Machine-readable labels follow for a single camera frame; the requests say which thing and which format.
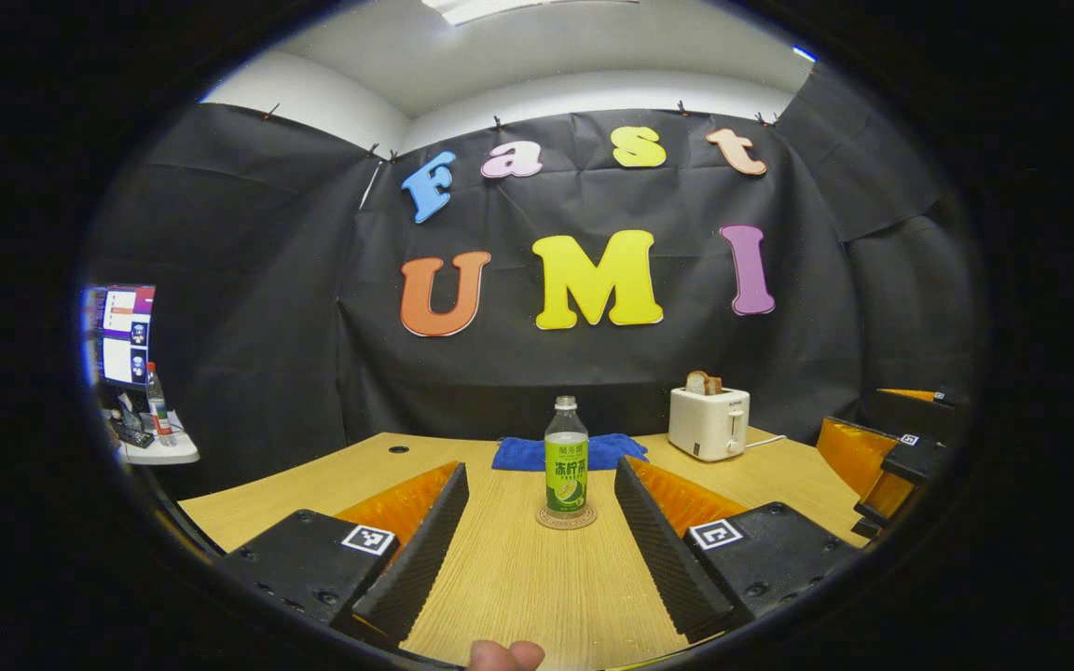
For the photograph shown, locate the round wooden coaster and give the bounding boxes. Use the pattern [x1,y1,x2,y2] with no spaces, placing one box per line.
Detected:
[535,503,599,532]

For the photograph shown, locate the black desk clutter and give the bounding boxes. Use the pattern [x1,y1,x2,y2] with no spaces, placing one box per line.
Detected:
[108,391,158,449]

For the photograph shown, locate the white side table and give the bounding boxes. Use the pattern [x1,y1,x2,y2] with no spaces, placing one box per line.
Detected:
[106,408,201,466]

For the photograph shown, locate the ceiling light panel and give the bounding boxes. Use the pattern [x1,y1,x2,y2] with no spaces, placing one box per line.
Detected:
[420,0,640,27]

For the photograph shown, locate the blue towel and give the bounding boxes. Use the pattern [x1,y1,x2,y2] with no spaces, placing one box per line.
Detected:
[490,432,650,473]

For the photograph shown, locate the black backdrop cloth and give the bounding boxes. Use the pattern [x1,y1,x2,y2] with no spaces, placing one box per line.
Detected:
[80,61,985,495]

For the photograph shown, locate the green label water bottle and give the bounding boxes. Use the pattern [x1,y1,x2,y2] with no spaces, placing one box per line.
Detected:
[544,395,590,515]

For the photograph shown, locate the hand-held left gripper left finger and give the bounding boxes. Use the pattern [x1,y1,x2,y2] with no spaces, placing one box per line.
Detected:
[215,460,471,649]

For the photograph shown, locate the white toaster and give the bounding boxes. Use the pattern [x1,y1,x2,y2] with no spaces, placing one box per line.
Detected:
[668,387,751,463]

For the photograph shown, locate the computer monitor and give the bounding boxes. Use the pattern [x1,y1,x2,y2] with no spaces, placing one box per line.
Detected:
[83,283,158,389]

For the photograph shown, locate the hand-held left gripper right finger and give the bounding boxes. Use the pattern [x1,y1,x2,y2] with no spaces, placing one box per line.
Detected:
[612,455,862,646]

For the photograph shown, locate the red cap plastic bottle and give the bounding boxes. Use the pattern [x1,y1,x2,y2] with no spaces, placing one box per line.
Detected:
[144,362,176,446]

